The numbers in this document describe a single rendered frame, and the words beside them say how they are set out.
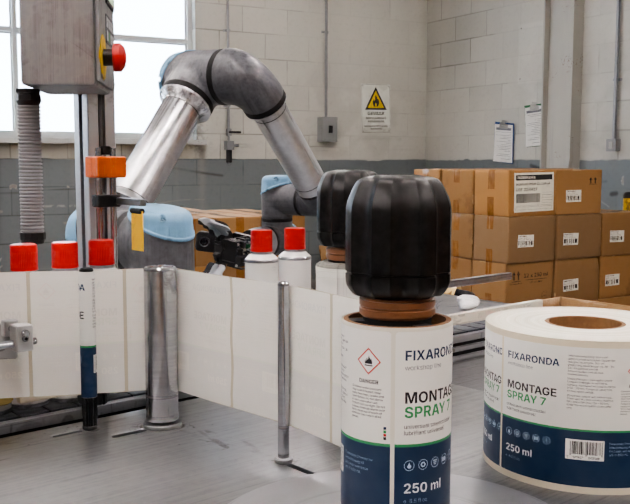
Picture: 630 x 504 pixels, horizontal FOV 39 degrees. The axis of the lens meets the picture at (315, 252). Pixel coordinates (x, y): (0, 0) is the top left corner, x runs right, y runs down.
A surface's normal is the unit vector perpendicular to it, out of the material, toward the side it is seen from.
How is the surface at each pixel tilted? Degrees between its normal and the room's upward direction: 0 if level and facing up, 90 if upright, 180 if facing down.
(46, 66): 90
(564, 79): 90
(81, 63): 90
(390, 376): 90
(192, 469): 0
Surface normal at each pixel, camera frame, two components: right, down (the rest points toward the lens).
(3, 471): 0.00, -1.00
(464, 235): -0.83, 0.06
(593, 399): -0.24, 0.10
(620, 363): 0.05, 0.10
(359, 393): -0.69, 0.07
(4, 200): 0.49, 0.09
